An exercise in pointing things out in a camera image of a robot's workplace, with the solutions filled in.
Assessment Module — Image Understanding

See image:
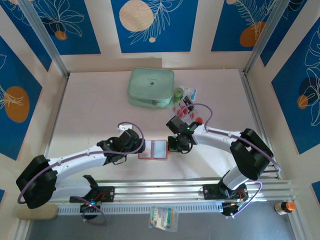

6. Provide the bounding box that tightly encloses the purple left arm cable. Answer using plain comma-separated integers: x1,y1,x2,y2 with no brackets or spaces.
16,121,147,226

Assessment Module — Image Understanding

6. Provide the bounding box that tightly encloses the slotted grey cable duct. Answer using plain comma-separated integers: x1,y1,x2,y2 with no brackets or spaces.
57,201,225,215

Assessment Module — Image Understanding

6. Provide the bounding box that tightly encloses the plastic bag with green print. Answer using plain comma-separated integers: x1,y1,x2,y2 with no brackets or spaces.
149,206,179,232

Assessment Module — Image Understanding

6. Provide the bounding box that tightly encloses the clear packet with red items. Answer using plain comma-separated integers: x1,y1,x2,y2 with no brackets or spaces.
171,96,205,125

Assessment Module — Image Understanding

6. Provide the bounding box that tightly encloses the small black connector board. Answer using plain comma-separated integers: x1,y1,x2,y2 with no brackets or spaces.
221,201,242,217
79,201,101,213

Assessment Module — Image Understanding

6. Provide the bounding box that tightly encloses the white card with red circles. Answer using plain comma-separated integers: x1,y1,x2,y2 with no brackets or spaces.
173,105,190,119
189,113,205,125

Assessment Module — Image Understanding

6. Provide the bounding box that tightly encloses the aluminium frame post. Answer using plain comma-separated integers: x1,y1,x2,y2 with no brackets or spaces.
243,0,287,76
18,0,70,78

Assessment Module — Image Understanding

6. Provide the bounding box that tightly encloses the brown bottle with orange cap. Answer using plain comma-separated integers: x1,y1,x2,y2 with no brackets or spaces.
274,201,297,216

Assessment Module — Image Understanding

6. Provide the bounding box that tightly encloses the mint green zip pouch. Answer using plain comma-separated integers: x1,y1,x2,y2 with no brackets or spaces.
127,67,175,110

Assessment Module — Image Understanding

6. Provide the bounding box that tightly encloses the beige foam roll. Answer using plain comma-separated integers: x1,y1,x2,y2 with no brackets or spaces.
16,203,59,221

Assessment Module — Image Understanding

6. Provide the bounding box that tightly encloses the aluminium table side rail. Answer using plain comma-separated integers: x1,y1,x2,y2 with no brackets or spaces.
37,73,70,183
239,69,281,180

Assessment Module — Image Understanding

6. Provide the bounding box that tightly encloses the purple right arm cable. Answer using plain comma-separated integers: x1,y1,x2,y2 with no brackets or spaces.
192,103,282,218

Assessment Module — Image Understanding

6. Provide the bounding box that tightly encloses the orange card holder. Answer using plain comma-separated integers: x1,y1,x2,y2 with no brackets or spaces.
137,139,171,160

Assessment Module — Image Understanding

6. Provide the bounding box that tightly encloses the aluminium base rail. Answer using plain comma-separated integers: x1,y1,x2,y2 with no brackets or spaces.
49,178,297,202

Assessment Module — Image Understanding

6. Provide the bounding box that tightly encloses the clear packet with blue print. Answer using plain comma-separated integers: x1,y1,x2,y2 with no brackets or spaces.
182,85,198,102

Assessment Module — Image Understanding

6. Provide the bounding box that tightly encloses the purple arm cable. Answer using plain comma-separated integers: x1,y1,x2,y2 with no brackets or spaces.
192,103,282,218
16,121,147,226

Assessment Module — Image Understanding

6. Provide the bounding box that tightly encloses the green cylindrical container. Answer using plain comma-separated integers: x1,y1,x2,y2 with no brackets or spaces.
173,87,185,104

